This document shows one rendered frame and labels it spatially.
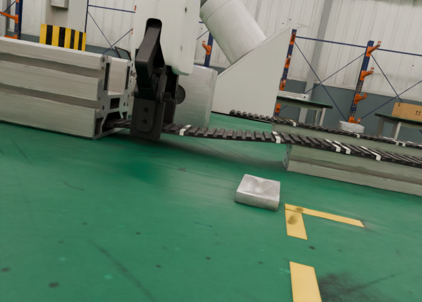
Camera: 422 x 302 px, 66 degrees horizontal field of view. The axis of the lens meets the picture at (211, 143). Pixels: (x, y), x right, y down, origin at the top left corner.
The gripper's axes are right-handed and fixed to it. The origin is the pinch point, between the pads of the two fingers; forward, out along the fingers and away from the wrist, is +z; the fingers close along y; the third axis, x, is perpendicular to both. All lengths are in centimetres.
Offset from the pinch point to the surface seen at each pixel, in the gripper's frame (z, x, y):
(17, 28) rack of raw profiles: -45, 579, 779
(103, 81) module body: -3.2, 4.7, -3.7
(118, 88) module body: -2.4, 5.4, 2.3
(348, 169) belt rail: 1.4, -21.6, -1.1
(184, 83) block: -3.9, -0.3, 14.1
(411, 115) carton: -4, -262, 476
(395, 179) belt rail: 1.6, -26.5, -1.1
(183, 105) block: -0.7, -0.5, 14.1
